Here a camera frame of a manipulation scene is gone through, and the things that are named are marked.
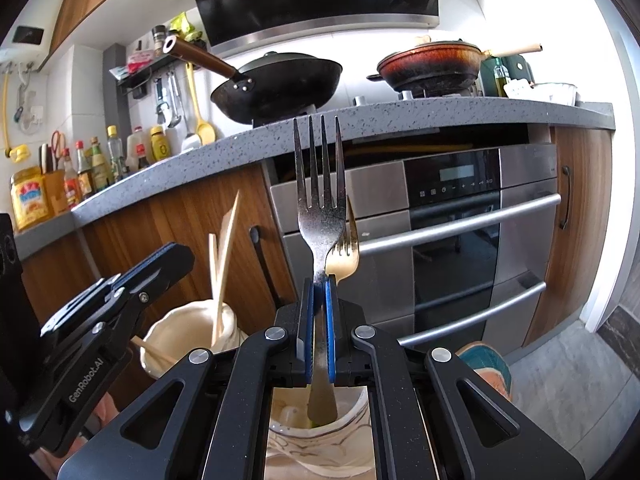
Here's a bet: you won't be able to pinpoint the black cabinet handle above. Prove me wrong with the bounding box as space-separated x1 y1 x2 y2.
558 165 572 231
248 225 284 312

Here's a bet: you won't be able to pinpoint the printed quilted cloth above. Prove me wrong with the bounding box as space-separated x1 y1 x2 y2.
456 340 514 402

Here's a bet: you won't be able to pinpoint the gold fork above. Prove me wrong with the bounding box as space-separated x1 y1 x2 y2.
324 195 361 281

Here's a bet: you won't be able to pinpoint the black range hood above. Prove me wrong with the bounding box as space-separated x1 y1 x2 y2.
182 0 441 59

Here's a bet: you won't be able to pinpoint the white wall socket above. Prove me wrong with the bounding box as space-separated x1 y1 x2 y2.
14 104 49 134

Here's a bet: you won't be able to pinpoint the stainless steel oven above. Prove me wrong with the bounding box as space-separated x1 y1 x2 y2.
269 142 562 349

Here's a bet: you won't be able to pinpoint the hanging kitchen utensils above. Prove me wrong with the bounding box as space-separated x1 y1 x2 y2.
185 62 217 144

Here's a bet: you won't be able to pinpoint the large yellow jar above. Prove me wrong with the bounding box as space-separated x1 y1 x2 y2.
10 167 51 231

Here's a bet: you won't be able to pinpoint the black wok with wooden handle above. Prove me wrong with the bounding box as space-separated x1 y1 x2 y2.
162 37 344 126

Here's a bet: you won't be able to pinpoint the white floral ceramic utensil holder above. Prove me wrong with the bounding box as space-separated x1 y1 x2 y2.
139 299 372 480

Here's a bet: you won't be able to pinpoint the wooden chopstick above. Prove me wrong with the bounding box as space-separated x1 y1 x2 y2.
211 189 242 352
130 336 177 365
208 233 222 313

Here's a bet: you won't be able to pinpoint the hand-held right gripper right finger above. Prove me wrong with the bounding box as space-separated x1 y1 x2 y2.
324 279 587 480

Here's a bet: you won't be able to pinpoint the dark sauce bottle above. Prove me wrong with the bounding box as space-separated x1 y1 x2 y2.
74 140 96 199
62 148 81 206
89 136 111 191

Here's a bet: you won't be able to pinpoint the red packet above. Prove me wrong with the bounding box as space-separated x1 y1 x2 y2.
124 49 159 76

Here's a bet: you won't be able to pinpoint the silver fork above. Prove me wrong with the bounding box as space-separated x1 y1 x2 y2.
292 114 349 424

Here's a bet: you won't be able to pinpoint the wooden upper cabinet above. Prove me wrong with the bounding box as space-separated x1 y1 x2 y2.
47 0 184 56

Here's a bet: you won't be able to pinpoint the yellow squeeze bottle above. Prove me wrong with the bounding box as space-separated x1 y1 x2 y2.
148 126 171 161

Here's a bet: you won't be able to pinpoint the wooden cabinet door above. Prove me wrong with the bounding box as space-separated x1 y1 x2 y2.
75 162 301 396
522 126 614 349

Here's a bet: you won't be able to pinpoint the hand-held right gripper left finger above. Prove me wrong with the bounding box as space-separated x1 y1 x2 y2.
56 279 322 480

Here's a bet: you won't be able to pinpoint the green olive oil bottle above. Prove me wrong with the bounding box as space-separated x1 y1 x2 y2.
492 57 511 99

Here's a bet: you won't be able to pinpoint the wooden knife block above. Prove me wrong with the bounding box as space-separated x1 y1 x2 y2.
40 169 69 216

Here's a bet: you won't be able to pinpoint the red-brown frying pan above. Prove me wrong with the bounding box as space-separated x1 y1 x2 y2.
366 39 544 96

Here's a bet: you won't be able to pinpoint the person's left hand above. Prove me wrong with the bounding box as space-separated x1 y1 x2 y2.
92 394 123 433

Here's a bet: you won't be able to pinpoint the grey speckled countertop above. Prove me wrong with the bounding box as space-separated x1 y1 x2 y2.
12 97 615 262

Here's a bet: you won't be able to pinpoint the clear oil bottle yellow cap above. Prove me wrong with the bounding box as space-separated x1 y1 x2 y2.
106 125 127 181

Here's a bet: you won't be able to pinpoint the red-handled scissors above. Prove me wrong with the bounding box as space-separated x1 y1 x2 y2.
49 130 69 171

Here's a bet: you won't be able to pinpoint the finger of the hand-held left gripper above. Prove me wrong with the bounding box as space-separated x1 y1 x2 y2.
39 241 196 346

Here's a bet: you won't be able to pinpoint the yellow gas hose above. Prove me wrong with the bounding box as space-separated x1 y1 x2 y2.
2 74 29 162

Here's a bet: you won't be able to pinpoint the white jug red cap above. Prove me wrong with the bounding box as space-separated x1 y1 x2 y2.
125 127 154 171

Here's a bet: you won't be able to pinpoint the black wall shelf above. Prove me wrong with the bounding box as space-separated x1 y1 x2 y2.
115 52 211 99

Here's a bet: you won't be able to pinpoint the yellow-green packet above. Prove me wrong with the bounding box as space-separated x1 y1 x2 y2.
167 12 209 44

